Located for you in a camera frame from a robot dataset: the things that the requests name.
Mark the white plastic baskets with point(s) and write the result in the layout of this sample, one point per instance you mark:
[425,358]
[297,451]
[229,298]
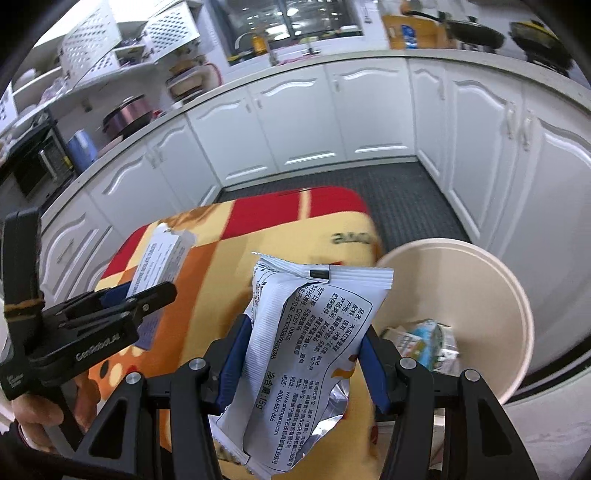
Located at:
[90,46]

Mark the beige trash bin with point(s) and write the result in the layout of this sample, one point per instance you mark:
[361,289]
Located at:
[443,277]

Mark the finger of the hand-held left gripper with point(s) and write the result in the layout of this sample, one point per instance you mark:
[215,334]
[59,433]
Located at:
[113,295]
[143,300]

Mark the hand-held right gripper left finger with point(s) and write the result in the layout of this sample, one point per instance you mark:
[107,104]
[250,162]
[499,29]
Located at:
[234,355]

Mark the pink electric cooker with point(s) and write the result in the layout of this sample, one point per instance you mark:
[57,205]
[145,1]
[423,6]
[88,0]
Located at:
[129,117]

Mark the person's dark clothing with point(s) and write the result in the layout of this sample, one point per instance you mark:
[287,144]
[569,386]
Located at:
[23,461]

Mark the white kitchen base cabinets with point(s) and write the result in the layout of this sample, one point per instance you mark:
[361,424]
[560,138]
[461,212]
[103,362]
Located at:
[295,115]

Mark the white paper box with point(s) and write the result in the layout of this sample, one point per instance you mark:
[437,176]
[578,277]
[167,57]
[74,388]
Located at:
[159,258]

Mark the blue white carton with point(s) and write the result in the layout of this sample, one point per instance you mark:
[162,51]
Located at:
[410,37]

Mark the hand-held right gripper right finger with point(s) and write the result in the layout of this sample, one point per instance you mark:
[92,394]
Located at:
[373,374]

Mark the black frying pan with lid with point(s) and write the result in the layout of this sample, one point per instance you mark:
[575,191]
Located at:
[475,32]

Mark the red yellow printed blanket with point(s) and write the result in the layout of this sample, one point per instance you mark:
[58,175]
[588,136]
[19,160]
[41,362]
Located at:
[277,221]

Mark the person's left hand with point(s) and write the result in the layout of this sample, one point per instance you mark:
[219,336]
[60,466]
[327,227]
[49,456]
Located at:
[37,415]

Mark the trash packets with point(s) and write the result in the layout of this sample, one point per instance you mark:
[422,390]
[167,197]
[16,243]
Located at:
[402,342]

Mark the white printed snack packet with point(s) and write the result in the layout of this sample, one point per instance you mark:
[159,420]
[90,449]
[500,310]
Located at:
[295,350]

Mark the kitchen window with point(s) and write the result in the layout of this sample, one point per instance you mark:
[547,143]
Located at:
[295,18]

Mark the yellow cooking pot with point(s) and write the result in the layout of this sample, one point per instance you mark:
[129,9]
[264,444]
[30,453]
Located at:
[540,44]

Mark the black oven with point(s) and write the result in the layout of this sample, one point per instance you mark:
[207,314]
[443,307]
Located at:
[37,161]

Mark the white blue wrapper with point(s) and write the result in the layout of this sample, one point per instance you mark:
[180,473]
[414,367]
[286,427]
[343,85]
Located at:
[431,333]

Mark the yellow bottle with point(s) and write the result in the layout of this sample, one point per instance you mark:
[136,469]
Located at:
[259,44]

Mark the wooden cutting board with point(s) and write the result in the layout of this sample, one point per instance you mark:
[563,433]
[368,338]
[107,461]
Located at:
[392,32]

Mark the small steel faucet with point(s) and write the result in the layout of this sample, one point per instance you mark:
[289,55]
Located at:
[314,46]

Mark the dark ribbed floor mat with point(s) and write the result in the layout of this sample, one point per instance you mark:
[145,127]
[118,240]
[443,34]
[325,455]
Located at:
[406,194]

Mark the blue cup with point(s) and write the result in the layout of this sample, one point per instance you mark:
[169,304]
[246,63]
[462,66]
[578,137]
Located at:
[82,152]

